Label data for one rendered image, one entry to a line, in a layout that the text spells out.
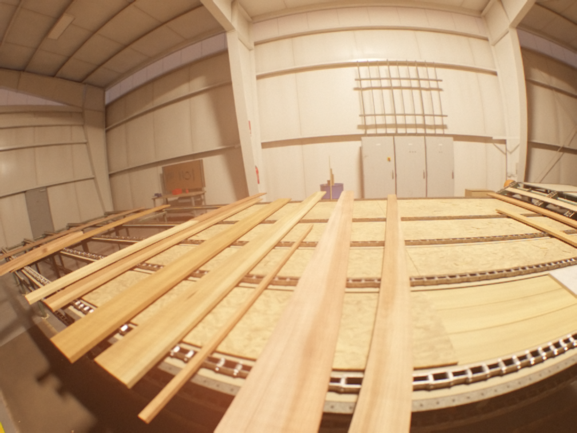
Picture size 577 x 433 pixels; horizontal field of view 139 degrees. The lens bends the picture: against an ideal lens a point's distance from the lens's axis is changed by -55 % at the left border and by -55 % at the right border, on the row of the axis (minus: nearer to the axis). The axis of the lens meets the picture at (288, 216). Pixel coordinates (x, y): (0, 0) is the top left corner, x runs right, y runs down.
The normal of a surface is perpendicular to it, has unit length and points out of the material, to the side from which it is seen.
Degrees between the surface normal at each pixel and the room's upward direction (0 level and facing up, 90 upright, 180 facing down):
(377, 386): 0
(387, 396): 0
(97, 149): 90
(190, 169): 90
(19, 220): 89
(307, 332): 0
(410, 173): 90
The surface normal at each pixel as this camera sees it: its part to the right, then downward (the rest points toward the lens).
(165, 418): -0.08, -0.97
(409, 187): -0.25, 0.23
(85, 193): 0.96, -0.04
